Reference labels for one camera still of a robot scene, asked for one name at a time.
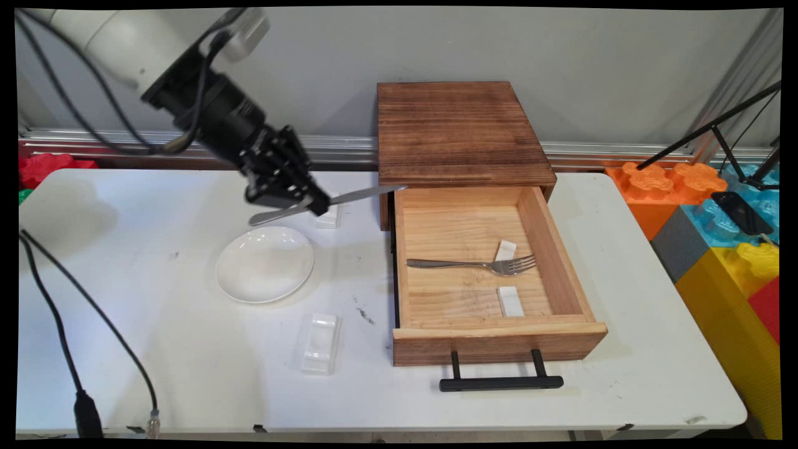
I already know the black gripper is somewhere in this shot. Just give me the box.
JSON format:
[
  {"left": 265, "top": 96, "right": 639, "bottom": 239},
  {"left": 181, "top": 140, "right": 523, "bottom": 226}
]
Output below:
[{"left": 142, "top": 53, "right": 332, "bottom": 216}]

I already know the silver table knife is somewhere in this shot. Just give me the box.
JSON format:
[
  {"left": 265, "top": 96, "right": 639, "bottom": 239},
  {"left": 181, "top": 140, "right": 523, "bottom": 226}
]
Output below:
[{"left": 249, "top": 185, "right": 408, "bottom": 227}]

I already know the small white cutlery rest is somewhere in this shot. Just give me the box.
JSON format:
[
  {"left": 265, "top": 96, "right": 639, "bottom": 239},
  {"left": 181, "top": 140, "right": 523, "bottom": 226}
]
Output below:
[{"left": 315, "top": 198, "right": 342, "bottom": 229}]

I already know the white round plate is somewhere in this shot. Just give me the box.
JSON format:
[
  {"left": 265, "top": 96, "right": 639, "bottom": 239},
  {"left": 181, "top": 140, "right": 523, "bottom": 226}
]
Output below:
[{"left": 215, "top": 226, "right": 315, "bottom": 305}]

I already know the large white cutlery rest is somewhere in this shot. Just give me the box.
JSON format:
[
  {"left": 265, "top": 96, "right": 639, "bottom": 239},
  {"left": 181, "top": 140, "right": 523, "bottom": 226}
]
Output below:
[{"left": 301, "top": 312, "right": 341, "bottom": 375}]

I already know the dark wooden drawer cabinet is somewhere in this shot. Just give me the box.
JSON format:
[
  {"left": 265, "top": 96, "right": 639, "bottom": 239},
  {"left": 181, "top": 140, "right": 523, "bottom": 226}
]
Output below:
[{"left": 377, "top": 81, "right": 557, "bottom": 232}]

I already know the light wooden drawer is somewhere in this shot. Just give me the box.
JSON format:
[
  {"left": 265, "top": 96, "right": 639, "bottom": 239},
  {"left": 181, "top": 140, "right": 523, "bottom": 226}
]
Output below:
[{"left": 392, "top": 185, "right": 608, "bottom": 367}]

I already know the silver fork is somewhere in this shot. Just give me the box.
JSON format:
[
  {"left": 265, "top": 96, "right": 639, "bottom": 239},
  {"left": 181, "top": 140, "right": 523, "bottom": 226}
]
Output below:
[{"left": 406, "top": 254, "right": 538, "bottom": 276}]

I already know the red knobbed giant block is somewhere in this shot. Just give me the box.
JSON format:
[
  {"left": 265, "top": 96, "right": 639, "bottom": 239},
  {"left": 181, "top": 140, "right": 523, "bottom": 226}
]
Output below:
[{"left": 19, "top": 153, "right": 99, "bottom": 190}]

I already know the orange giant building block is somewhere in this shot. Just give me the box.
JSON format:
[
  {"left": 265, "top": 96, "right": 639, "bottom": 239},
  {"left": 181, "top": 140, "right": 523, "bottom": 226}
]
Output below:
[{"left": 605, "top": 161, "right": 729, "bottom": 241}]

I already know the grey giant building block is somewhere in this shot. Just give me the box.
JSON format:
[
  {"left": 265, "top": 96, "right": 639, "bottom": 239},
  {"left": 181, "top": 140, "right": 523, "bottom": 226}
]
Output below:
[{"left": 650, "top": 206, "right": 711, "bottom": 284}]

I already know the black tripod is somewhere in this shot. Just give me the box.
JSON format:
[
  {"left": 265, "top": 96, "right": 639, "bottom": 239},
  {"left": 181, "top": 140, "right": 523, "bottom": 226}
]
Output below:
[{"left": 636, "top": 81, "right": 783, "bottom": 191}]

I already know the blue giant building block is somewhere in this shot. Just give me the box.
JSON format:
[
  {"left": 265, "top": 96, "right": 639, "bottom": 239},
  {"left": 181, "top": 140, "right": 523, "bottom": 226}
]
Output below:
[{"left": 680, "top": 163, "right": 781, "bottom": 250}]

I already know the black smartphone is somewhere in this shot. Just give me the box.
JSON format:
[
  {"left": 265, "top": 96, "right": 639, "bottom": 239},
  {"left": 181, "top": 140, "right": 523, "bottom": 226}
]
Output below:
[{"left": 711, "top": 191, "right": 774, "bottom": 236}]

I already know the red block beside yellow block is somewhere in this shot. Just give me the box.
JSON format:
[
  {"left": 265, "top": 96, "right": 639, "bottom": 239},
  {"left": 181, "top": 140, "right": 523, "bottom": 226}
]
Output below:
[{"left": 748, "top": 278, "right": 781, "bottom": 345}]

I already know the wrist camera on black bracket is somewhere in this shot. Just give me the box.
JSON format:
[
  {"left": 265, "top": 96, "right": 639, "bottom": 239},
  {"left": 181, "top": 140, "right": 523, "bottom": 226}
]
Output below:
[{"left": 187, "top": 7, "right": 271, "bottom": 69}]

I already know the aluminium wall rail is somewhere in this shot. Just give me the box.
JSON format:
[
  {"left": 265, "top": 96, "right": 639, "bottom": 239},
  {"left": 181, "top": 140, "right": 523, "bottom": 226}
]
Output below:
[{"left": 19, "top": 128, "right": 774, "bottom": 173}]

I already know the black cable with silver connector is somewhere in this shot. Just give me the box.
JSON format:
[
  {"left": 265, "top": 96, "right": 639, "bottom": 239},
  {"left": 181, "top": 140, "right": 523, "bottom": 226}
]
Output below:
[{"left": 16, "top": 9, "right": 231, "bottom": 438}]

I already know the black drawer handle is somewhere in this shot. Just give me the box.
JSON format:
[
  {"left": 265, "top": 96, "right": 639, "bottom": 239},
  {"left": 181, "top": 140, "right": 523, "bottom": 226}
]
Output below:
[{"left": 440, "top": 349, "right": 565, "bottom": 392}]

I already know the black cable with black plug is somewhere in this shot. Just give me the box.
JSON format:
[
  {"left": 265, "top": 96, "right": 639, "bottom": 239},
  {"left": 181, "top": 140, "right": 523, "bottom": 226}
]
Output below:
[{"left": 16, "top": 9, "right": 200, "bottom": 438}]

